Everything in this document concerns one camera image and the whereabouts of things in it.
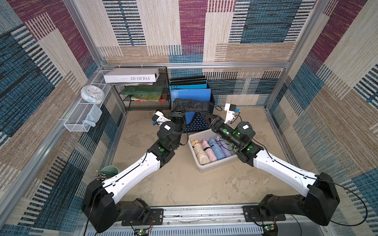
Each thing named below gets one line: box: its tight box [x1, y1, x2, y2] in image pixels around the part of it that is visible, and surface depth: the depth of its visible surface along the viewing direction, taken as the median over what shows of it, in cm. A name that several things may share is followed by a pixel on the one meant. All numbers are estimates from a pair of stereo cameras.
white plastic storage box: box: [188, 128, 238, 172], surface depth 87 cm
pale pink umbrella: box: [200, 138, 218, 163], surface depth 89 cm
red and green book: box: [130, 93, 166, 102], surface depth 101 cm
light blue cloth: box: [82, 103, 103, 128], surface depth 70 cm
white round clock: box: [80, 85, 105, 105], surface depth 75 cm
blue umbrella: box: [208, 137, 226, 160], surface depth 88 cm
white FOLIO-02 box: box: [103, 67, 160, 84], surface depth 81 cm
